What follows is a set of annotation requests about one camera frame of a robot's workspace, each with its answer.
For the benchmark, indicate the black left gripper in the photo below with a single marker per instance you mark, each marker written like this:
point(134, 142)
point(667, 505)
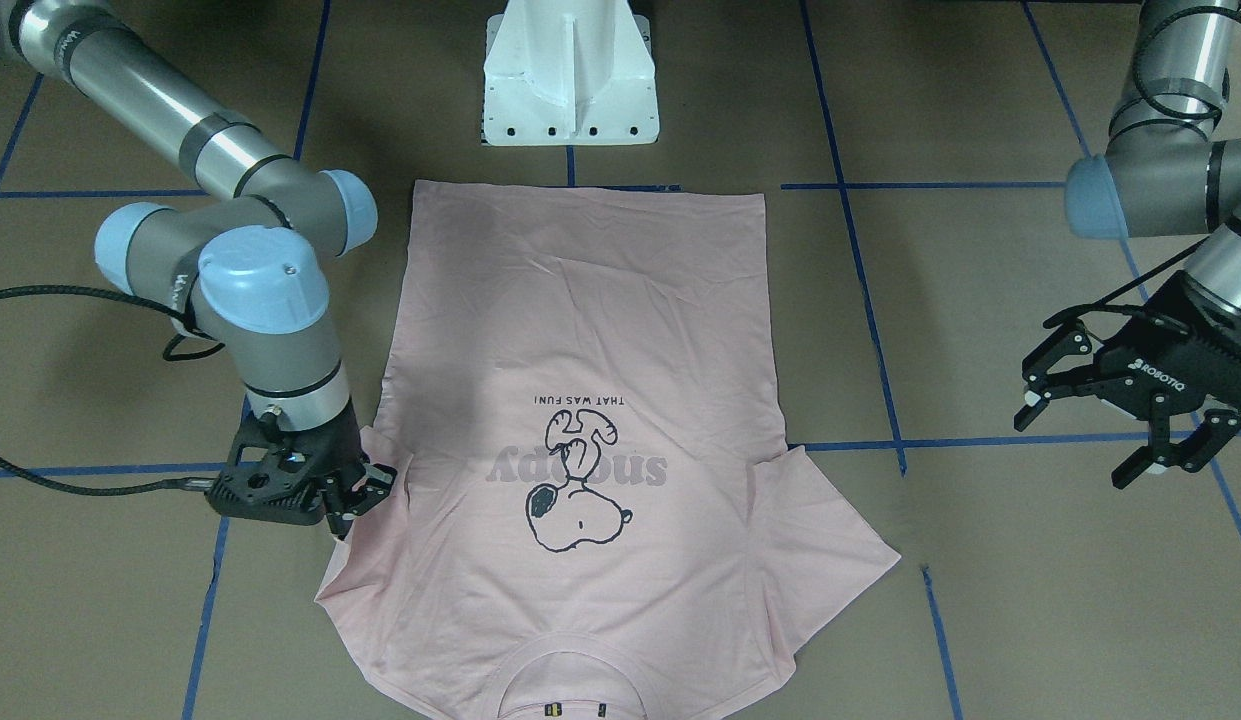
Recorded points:
point(1170, 372)

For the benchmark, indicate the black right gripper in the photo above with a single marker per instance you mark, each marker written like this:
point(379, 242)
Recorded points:
point(338, 457)

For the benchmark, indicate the pink Snoopy t-shirt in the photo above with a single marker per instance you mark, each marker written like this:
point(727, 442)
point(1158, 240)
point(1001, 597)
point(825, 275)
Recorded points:
point(596, 514)

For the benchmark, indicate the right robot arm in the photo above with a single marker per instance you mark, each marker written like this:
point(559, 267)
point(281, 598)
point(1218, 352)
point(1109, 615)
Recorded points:
point(243, 273)

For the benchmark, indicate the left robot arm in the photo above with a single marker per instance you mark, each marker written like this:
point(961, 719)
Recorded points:
point(1163, 171)

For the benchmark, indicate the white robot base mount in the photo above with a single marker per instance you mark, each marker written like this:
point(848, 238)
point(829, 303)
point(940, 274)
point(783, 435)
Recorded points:
point(570, 73)

